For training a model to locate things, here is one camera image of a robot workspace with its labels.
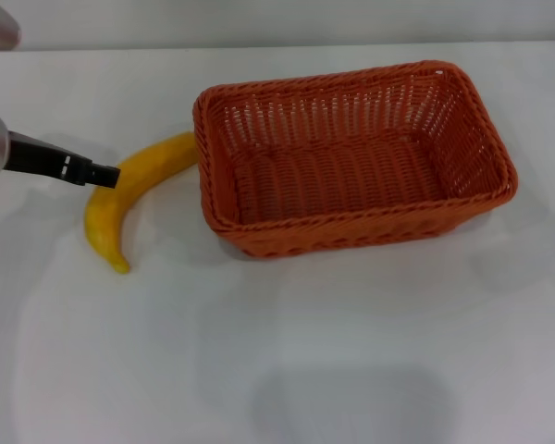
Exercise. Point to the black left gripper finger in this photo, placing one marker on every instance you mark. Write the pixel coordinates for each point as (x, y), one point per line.
(90, 173)

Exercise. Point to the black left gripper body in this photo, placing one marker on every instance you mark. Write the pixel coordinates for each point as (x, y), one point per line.
(34, 157)

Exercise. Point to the yellow plastic banana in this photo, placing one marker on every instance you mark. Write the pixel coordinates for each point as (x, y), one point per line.
(102, 217)

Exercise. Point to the orange woven plastic basket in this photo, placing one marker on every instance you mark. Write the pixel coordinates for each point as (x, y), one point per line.
(351, 185)

